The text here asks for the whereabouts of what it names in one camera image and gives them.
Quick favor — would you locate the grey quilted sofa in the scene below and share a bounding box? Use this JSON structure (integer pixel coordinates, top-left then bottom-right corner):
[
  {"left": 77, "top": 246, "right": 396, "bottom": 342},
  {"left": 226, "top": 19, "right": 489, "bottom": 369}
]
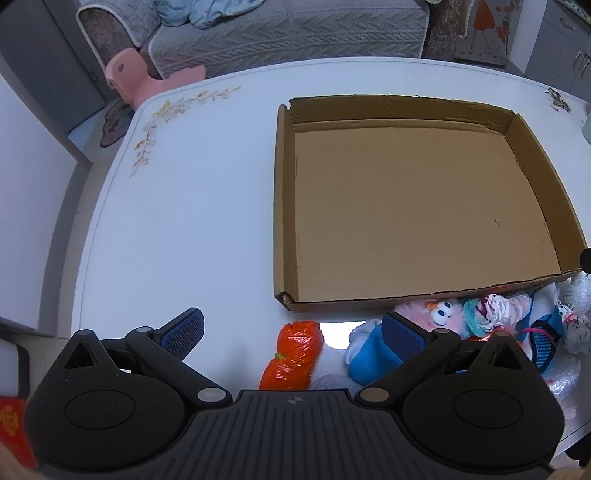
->
[{"left": 76, "top": 0, "right": 476, "bottom": 79}]

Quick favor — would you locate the red packet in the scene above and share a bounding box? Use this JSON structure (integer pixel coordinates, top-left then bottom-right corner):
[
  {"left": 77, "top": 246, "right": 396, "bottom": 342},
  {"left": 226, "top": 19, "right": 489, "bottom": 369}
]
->
[{"left": 0, "top": 394, "right": 38, "bottom": 469}]

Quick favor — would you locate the printed bag bundle teal band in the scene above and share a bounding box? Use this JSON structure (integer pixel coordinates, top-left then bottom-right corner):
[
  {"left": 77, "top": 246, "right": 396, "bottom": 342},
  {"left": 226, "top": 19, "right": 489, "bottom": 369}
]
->
[{"left": 462, "top": 295, "right": 502, "bottom": 340}]

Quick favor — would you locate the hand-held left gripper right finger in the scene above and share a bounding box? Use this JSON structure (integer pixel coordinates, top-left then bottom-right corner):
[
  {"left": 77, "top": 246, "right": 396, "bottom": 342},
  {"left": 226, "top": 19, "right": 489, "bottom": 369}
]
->
[{"left": 355, "top": 311, "right": 529, "bottom": 409}]

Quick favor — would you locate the grey cabinet with handles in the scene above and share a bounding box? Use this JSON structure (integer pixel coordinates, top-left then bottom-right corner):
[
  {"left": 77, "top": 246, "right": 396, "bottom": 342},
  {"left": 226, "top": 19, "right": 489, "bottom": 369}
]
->
[{"left": 524, "top": 0, "right": 591, "bottom": 79}]

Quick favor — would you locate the orange plastic bag bundle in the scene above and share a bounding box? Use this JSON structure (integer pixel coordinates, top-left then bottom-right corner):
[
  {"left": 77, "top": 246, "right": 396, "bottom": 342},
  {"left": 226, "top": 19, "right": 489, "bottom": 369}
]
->
[{"left": 259, "top": 322, "right": 322, "bottom": 391}]

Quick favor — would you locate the pink plush toy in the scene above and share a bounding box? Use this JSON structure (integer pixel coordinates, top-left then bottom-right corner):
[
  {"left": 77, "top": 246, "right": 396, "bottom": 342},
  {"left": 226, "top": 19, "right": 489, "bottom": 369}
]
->
[{"left": 396, "top": 299, "right": 468, "bottom": 337}]

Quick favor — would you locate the blue sock bundle pink band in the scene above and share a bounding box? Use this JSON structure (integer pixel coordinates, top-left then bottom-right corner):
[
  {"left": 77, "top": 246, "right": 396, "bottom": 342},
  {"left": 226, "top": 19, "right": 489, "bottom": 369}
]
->
[{"left": 519, "top": 282, "right": 566, "bottom": 374}]

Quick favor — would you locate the white bubble wrap bundle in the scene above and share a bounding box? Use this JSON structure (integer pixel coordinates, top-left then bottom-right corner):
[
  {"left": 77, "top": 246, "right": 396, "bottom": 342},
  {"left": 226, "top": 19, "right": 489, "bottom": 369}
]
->
[{"left": 308, "top": 342, "right": 356, "bottom": 392}]

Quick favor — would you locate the shallow cardboard box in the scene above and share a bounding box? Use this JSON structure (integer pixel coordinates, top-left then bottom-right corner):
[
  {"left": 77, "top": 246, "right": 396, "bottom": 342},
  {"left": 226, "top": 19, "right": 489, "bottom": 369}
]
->
[{"left": 272, "top": 95, "right": 587, "bottom": 311}]

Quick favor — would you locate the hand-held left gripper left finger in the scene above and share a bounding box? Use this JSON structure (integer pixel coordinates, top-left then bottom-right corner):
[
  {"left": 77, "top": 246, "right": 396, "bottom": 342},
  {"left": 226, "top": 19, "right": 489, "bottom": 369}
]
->
[{"left": 65, "top": 308, "right": 233, "bottom": 409}]

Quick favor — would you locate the light blue blanket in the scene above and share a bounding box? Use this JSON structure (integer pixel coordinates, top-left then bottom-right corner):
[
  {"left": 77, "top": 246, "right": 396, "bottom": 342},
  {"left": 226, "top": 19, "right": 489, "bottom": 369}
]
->
[{"left": 154, "top": 0, "right": 259, "bottom": 31}]

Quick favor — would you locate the pink plastic stool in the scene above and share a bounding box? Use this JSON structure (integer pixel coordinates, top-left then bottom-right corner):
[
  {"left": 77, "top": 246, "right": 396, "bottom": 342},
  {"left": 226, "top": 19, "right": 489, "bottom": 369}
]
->
[{"left": 105, "top": 48, "right": 208, "bottom": 104}]

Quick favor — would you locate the white green-striped bag bundle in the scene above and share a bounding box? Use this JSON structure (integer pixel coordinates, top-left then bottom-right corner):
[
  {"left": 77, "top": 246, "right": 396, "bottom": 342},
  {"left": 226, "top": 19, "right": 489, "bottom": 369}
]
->
[{"left": 556, "top": 272, "right": 591, "bottom": 356}]

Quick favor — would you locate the grey board orange picture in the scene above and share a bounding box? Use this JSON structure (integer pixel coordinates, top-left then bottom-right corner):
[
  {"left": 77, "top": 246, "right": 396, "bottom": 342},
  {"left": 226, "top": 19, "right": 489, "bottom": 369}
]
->
[{"left": 455, "top": 0, "right": 513, "bottom": 68}]

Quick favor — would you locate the butterfly floor mat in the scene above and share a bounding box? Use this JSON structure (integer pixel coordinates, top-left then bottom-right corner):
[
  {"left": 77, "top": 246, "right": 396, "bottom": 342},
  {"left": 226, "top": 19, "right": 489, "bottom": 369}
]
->
[{"left": 99, "top": 99, "right": 134, "bottom": 148}]

